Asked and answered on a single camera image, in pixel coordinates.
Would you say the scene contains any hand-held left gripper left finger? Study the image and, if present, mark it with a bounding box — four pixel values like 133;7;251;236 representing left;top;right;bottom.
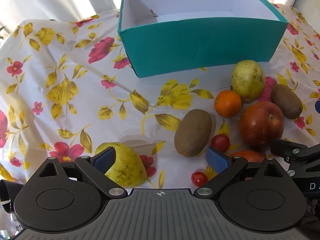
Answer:
32;148;128;198

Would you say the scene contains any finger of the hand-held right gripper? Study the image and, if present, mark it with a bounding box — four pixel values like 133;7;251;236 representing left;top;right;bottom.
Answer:
269;138;320;178

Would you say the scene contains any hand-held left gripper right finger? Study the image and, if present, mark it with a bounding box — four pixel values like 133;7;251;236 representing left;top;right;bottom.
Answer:
194;147;288;199

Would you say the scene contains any yellow-green speckled pear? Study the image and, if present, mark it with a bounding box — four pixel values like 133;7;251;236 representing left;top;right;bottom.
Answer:
94;142;147;188
231;60;266;103

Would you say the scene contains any teal cardboard box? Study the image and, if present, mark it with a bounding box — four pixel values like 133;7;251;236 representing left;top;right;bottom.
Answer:
117;0;289;78

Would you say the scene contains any red cherry tomato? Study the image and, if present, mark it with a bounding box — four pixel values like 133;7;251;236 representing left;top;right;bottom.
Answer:
191;171;208;185
211;134;230;152

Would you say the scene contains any large orange-red tomato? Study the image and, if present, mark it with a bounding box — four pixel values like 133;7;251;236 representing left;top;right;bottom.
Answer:
229;150;266;163

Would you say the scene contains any red apple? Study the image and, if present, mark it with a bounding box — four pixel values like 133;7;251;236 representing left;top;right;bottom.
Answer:
239;102;285;152

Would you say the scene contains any brown kiwi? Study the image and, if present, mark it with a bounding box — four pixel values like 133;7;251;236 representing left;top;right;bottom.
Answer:
174;109;212;157
271;84;303;120

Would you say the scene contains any orange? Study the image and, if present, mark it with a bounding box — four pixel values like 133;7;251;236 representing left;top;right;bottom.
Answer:
214;90;242;118

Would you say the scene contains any black cylindrical object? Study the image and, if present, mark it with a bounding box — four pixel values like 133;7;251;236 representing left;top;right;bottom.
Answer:
0;179;25;213

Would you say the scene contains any floral white tablecloth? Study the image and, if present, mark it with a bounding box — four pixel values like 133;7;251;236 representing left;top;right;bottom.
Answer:
0;2;320;230

